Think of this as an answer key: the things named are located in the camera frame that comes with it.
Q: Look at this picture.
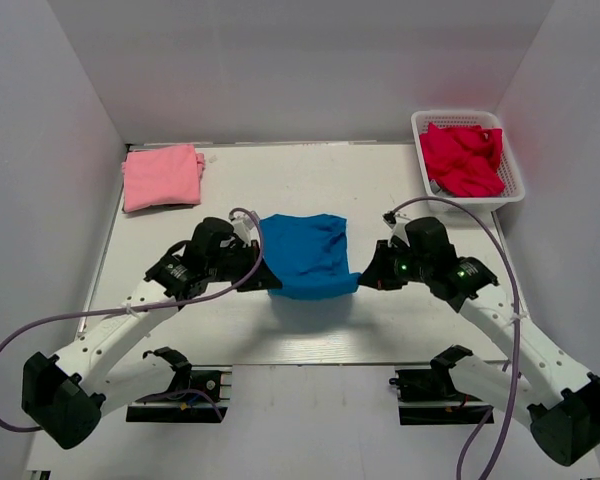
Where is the blue polo shirt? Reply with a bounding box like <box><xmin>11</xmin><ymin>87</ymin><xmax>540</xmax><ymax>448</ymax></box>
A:
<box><xmin>260</xmin><ymin>214</ymin><xmax>359</xmax><ymax>301</ymax></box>

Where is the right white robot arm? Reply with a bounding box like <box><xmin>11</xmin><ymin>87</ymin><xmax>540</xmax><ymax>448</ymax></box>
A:
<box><xmin>359</xmin><ymin>240</ymin><xmax>600</xmax><ymax>466</ymax></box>

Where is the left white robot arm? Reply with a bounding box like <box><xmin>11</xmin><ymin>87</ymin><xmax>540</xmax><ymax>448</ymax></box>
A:
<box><xmin>22</xmin><ymin>241</ymin><xmax>281</xmax><ymax>450</ymax></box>

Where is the folded pink t shirt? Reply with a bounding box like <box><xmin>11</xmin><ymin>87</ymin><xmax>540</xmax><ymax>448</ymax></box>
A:
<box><xmin>121</xmin><ymin>144</ymin><xmax>206</xmax><ymax>213</ymax></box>

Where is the white plastic basket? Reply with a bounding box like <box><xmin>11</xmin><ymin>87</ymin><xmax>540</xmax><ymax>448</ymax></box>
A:
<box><xmin>411</xmin><ymin>110</ymin><xmax>525</xmax><ymax>212</ymax></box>

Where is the crumpled red t shirt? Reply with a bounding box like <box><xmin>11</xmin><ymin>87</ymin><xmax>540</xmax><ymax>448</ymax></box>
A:
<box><xmin>419</xmin><ymin>123</ymin><xmax>505</xmax><ymax>198</ymax></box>

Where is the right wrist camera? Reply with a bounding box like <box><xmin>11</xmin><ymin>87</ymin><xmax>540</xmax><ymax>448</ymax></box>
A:
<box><xmin>383</xmin><ymin>212</ymin><xmax>458</xmax><ymax>263</ymax></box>

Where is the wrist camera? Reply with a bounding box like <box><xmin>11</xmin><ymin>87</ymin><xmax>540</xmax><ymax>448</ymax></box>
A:
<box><xmin>383</xmin><ymin>212</ymin><xmax>458</xmax><ymax>263</ymax></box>
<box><xmin>183</xmin><ymin>216</ymin><xmax>255</xmax><ymax>268</ymax></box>

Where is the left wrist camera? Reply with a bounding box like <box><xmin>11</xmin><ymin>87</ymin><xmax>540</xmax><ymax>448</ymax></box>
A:
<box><xmin>183</xmin><ymin>216</ymin><xmax>255</xmax><ymax>268</ymax></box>

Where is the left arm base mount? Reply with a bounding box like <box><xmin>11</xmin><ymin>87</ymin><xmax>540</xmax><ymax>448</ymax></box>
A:
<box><xmin>125</xmin><ymin>367</ymin><xmax>232</xmax><ymax>424</ymax></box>

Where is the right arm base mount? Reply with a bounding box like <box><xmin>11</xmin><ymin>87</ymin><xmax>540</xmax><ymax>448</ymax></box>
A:
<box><xmin>388</xmin><ymin>368</ymin><xmax>494</xmax><ymax>426</ymax></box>

